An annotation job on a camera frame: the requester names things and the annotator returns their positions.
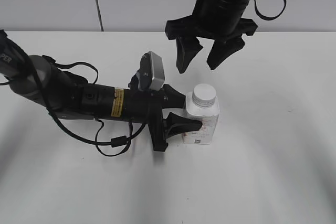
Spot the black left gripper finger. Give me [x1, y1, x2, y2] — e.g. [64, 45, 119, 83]
[160, 84, 186, 109]
[163, 112, 203, 139]

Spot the white yili changqing bottle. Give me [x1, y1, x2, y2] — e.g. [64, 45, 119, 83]
[182, 92, 220, 145]

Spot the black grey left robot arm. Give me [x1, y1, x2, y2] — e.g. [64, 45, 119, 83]
[1, 31, 202, 152]

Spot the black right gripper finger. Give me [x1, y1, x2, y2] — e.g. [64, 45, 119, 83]
[207, 37, 245, 70]
[176, 37, 203, 73]

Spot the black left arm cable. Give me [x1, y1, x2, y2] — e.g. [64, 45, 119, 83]
[0, 33, 148, 157]

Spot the white round bottle cap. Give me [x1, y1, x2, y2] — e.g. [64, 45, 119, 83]
[192, 83, 217, 108]

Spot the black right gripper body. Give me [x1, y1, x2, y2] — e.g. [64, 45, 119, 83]
[165, 0, 257, 40]

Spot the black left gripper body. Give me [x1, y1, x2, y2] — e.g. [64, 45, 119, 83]
[80, 84, 168, 152]

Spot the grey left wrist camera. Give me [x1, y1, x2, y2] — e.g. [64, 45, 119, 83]
[129, 51, 165, 92]

